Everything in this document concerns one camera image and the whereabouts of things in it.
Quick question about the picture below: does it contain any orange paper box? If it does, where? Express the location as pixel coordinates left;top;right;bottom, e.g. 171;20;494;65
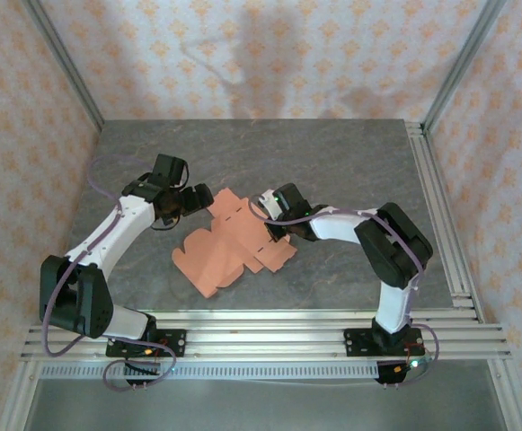
172;188;297;299

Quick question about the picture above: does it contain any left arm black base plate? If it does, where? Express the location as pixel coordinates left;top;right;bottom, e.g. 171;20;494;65
106;329;187;359

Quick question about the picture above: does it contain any aluminium frame post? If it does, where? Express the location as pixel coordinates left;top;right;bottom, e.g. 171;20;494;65
26;0;105;134
421;0;509;134

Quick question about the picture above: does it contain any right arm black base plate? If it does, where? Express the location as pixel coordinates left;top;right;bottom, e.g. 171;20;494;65
342;327;423;359

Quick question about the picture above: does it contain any slotted grey cable duct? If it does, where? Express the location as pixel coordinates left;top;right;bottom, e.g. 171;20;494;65
40;362;381;379

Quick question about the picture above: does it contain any aluminium frame leg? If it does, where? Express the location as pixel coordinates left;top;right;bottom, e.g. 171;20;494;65
489;358;522;431
0;358;41;431

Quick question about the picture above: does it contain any aluminium side rail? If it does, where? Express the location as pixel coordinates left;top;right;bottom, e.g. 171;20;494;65
406;123;486;322

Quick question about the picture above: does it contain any aluminium mounting rail beam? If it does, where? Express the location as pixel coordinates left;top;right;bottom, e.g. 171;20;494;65
20;307;511;363

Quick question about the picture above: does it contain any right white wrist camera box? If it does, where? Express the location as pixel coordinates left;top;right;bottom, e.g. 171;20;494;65
259;189;284;221

